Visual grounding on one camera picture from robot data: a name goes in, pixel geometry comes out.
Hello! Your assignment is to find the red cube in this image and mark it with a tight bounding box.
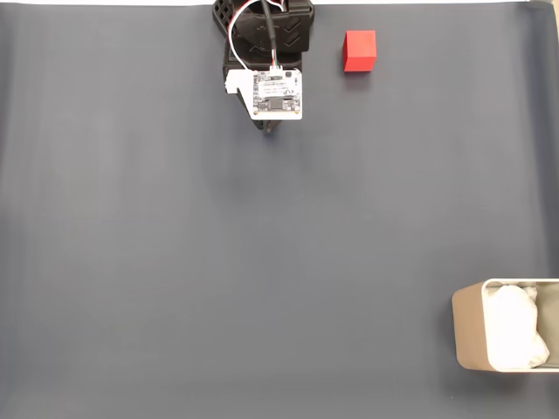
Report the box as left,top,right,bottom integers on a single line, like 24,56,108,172
342,29,377,73

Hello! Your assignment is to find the beige rounded box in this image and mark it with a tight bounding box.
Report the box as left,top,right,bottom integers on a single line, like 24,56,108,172
451,278,559,374

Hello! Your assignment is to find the dark grey table mat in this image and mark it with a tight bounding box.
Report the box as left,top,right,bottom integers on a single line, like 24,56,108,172
0,3,559,419

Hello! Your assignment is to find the white cloth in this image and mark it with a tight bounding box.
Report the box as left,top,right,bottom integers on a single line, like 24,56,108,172
483,283,551,370

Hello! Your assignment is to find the white camera board mount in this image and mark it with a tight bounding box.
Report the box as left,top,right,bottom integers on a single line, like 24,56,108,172
224,66,304,121

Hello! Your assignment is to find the black camera cable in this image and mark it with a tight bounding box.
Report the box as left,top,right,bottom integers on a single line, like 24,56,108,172
260,0,280,67

